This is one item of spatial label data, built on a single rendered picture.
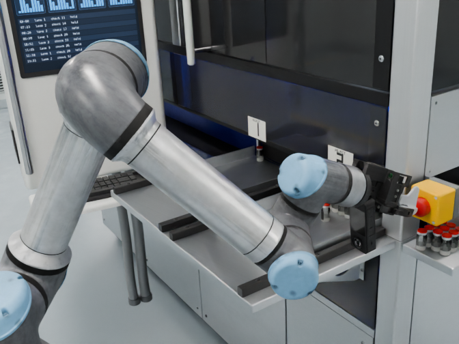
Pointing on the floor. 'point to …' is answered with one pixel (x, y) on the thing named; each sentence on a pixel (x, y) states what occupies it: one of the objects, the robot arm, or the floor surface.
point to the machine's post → (406, 157)
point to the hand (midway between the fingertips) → (410, 211)
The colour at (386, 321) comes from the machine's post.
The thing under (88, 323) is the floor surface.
